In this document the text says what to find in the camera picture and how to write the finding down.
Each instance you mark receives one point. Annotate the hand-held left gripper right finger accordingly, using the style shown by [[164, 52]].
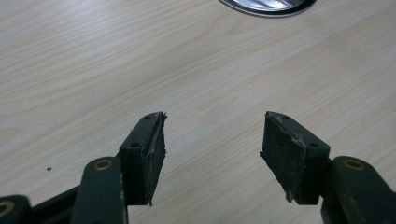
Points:
[[295, 161]]

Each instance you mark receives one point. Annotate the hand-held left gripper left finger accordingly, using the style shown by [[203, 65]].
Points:
[[141, 161]]

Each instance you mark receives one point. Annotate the round metal plate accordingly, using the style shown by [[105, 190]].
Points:
[[267, 6]]

